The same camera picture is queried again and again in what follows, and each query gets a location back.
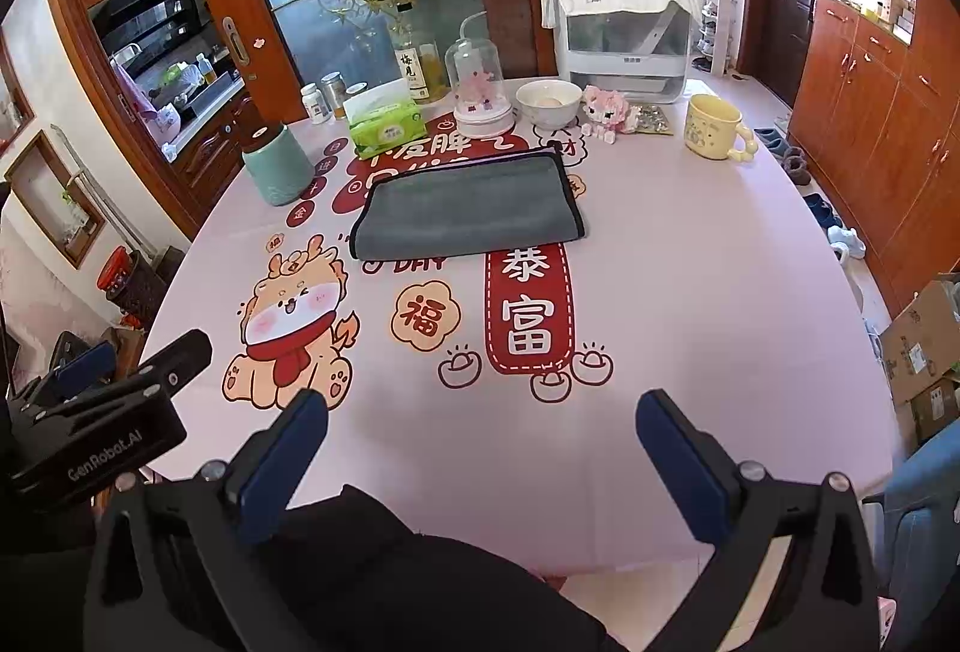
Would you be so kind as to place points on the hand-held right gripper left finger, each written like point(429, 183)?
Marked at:
point(279, 468)

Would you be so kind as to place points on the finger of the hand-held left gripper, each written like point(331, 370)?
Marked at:
point(86, 363)
point(176, 352)

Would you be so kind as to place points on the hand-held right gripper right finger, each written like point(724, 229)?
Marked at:
point(684, 468)

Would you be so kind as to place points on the grey towel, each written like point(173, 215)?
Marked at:
point(465, 205)

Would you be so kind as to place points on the pink printed tablecloth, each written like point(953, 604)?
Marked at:
point(675, 292)

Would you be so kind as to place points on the person's dark clothing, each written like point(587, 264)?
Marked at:
point(420, 584)

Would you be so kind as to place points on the green cylindrical canister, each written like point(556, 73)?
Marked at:
point(277, 168)

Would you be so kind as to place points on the blue chair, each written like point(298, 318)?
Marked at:
point(926, 509)

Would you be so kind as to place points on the pink hanging apron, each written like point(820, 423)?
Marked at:
point(146, 104)

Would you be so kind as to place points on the small cardboard box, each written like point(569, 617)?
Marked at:
point(934, 408)

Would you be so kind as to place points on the large cardboard box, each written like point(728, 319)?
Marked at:
point(922, 329)

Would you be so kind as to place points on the white shoes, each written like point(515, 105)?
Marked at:
point(847, 243)

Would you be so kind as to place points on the white pill bottle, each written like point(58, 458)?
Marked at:
point(315, 106)

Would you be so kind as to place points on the blue shoes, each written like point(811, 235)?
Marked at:
point(821, 213)

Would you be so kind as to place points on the jar with silver lid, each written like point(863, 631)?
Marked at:
point(334, 93)

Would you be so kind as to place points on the green tissue pack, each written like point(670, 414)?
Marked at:
point(384, 130)

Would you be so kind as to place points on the grey slippers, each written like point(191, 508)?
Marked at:
point(791, 160)

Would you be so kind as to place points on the yellow mug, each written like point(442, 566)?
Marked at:
point(712, 130)

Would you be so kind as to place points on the silver blister pack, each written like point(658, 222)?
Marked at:
point(651, 121)

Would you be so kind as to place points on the pink block toy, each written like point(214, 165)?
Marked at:
point(606, 110)

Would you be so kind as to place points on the glass bottle with yellow liquid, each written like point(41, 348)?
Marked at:
point(415, 68)

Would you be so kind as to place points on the white bowl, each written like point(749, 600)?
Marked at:
point(550, 103)

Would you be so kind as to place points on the wooden storage cabinet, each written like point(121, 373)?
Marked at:
point(877, 119)

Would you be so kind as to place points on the glass dome with pink flowers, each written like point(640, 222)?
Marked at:
point(480, 85)

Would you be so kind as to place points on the white countertop appliance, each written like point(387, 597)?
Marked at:
point(626, 55)

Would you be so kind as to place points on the white shoe rack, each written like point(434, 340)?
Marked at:
point(716, 14)

